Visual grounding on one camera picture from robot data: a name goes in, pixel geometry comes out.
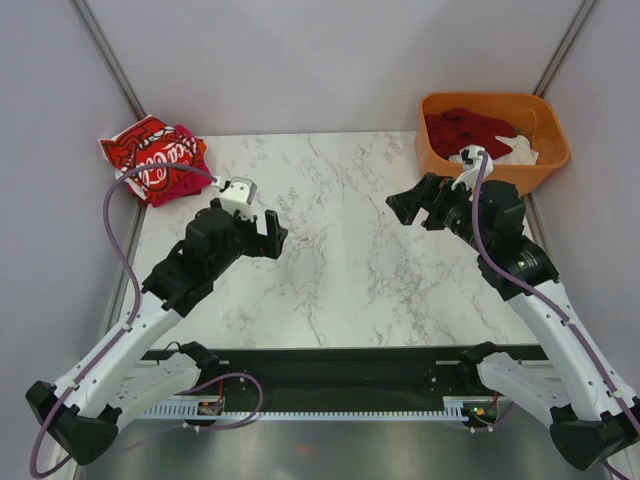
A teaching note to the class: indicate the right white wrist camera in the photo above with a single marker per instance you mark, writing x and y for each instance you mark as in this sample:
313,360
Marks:
477,166

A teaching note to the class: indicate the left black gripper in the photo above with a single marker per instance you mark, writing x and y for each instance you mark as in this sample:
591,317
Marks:
275,234

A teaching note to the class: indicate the right aluminium corner post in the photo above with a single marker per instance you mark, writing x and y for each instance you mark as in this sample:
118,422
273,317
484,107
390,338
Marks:
562,51

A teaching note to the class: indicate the dark red t shirt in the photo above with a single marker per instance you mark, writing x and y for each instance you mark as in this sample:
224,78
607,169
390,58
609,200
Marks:
447,129

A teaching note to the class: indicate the red white patterned t shirt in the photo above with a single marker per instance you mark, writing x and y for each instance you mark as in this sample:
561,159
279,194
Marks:
120,151

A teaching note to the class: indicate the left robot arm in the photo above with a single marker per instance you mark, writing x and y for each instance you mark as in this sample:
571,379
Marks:
85,409

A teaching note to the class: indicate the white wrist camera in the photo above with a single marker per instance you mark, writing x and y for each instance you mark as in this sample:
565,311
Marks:
237,198
477,166

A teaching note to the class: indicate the orange plastic bin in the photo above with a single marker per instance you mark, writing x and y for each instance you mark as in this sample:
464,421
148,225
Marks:
532,115

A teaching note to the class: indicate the aluminium corner post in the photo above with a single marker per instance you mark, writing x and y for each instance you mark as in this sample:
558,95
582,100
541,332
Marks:
562,51
96,34

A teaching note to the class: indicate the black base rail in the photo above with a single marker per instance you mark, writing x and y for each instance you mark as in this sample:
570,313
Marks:
346,379

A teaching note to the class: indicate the red coca cola t shirt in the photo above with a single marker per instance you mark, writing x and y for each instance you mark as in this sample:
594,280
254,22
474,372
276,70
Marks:
137,181

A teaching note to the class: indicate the left aluminium corner post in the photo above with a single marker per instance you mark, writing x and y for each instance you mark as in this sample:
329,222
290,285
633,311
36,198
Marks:
96,34

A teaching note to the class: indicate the white slotted cable duct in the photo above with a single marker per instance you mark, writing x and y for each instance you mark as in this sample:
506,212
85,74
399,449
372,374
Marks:
184,409

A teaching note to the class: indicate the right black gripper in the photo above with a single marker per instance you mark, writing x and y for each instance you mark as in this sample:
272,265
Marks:
431,193

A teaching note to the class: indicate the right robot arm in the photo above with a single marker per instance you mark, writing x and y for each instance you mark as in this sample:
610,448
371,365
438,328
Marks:
591,414

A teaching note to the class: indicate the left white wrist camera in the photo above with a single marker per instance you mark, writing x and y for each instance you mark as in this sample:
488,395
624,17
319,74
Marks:
237,198

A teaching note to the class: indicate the pink folded t shirt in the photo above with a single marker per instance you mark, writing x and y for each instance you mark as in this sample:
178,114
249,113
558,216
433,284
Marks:
185,187

